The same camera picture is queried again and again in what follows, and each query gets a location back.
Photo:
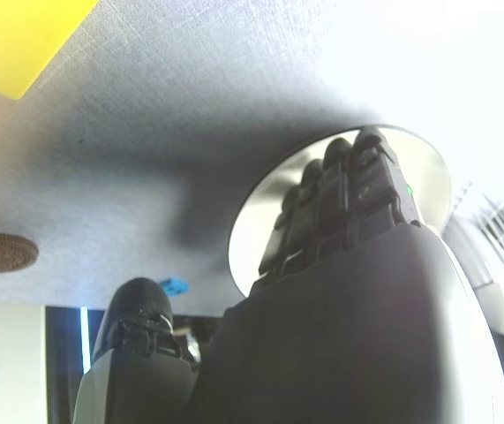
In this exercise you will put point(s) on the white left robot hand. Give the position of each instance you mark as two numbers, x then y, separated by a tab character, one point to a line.
344	331

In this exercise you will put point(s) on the plain white plate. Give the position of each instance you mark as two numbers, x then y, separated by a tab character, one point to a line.
260	207

